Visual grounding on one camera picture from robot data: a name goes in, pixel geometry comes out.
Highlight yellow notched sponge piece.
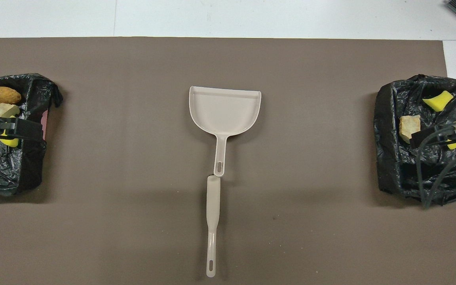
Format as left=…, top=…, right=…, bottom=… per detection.
left=0, top=129, right=20, bottom=148

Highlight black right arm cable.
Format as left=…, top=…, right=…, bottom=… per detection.
left=416, top=120, right=456, bottom=210

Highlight brown oval bread roll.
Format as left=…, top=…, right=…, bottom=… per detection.
left=0, top=86, right=22, bottom=105

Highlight beige plastic dustpan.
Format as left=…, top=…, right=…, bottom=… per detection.
left=189, top=85, right=262, bottom=177

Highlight yellow wedge sponge piece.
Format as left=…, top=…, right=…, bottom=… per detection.
left=422, top=90, right=454, bottom=112

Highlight black bag-lined trash bin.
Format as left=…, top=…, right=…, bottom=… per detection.
left=373, top=74, right=456, bottom=205

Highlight beige hand brush black bristles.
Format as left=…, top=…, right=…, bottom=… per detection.
left=205, top=175, right=222, bottom=278

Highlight brown paper table mat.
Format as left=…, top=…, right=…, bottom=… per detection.
left=0, top=37, right=456, bottom=285

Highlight pale striped croissant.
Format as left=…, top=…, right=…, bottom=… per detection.
left=0, top=102, right=21, bottom=118

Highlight pale bread chunk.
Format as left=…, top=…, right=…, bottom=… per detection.
left=399, top=115, right=422, bottom=144

